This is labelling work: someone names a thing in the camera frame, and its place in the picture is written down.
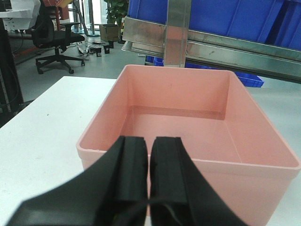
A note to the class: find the low blue plastic crate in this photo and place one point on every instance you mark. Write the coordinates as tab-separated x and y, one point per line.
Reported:
248	80

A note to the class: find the large blue storage crate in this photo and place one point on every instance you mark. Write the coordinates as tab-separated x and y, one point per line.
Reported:
276	22

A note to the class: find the black office chair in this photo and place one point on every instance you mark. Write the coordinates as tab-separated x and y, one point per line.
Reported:
45	36

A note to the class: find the pink plastic box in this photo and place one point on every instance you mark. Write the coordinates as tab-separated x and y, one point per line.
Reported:
226	134

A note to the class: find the stainless steel shelf frame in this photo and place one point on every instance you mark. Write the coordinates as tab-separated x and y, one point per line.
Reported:
177	44

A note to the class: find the cardboard box on floor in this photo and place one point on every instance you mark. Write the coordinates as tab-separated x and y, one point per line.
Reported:
109	32

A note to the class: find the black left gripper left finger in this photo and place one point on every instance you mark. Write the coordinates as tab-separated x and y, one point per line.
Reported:
102	195

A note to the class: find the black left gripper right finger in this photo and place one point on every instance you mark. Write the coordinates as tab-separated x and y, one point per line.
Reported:
183	196

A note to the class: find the green potted plant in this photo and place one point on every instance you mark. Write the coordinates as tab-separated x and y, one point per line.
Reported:
116	10

